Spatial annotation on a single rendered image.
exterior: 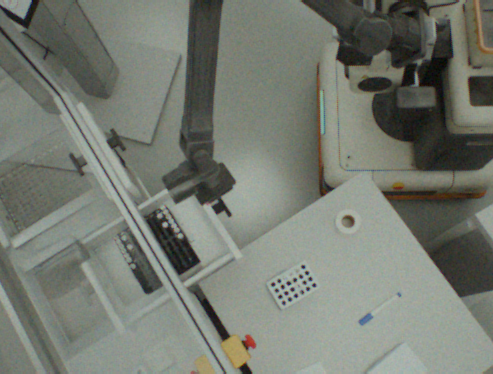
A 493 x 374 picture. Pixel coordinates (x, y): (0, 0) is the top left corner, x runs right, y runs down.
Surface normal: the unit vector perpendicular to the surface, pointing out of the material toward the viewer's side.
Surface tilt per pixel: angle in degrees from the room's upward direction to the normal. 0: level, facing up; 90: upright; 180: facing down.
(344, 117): 0
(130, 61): 5
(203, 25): 55
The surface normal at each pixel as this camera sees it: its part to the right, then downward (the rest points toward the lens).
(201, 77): 0.33, 0.56
